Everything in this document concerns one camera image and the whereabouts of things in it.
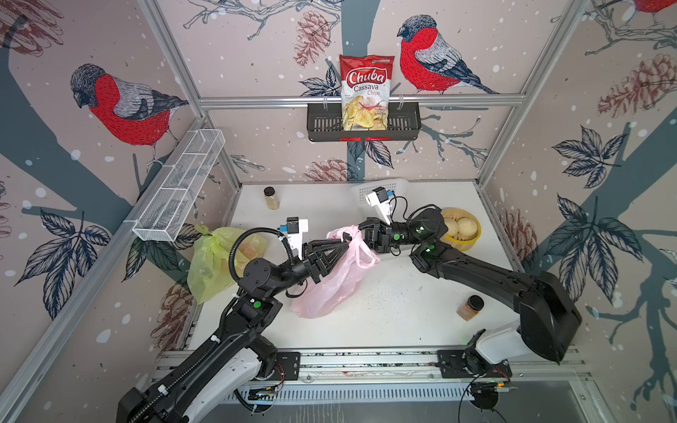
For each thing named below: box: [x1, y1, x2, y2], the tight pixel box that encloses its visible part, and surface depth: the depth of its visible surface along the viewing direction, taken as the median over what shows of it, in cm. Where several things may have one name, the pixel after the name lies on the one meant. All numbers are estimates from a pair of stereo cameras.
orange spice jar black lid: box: [456, 294, 485, 322], surface depth 78 cm
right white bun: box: [457, 216, 478, 238], surface depth 100 cm
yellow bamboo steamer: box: [439, 207, 483, 252], surface depth 100 cm
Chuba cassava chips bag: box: [339, 54, 395, 132], surface depth 87 cm
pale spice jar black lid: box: [263, 185, 280, 210], surface depth 109 cm
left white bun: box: [444, 217, 459, 238], surface depth 100 cm
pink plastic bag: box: [290, 224, 381, 320], surface depth 61 cm
